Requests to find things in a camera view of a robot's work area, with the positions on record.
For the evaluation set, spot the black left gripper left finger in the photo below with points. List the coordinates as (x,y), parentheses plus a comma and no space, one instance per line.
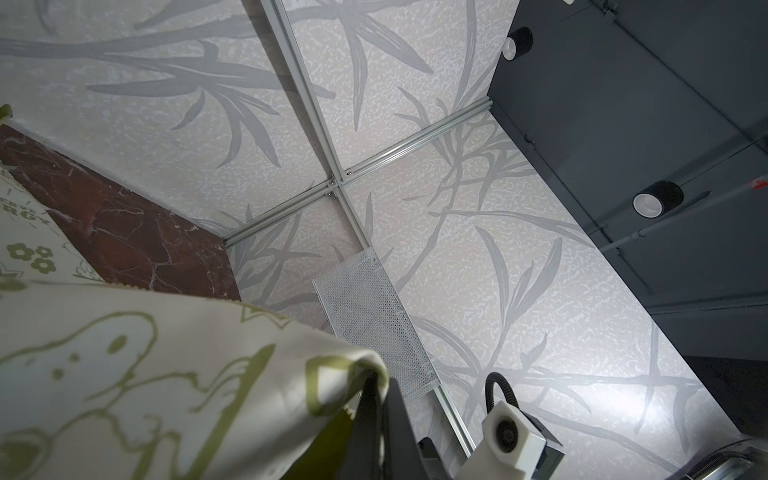
(363,454)

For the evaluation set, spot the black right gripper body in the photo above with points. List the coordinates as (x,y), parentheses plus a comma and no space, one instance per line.
(433,464)

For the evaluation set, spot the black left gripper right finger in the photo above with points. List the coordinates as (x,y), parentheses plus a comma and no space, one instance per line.
(402,456)

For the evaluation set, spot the white green printed jacket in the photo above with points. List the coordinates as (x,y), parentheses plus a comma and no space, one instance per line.
(103,381)

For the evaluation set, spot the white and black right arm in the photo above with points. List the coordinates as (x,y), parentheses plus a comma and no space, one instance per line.
(743,459)

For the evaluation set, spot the round black ceiling spotlight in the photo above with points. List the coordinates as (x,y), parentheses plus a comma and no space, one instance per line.
(658,199)

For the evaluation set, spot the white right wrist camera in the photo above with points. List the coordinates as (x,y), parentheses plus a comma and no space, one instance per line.
(515,446)

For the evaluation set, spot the white wire mesh basket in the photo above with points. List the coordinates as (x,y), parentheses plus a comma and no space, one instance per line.
(363,308)

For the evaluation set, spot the aluminium enclosure frame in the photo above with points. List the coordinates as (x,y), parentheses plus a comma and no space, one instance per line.
(338,177)

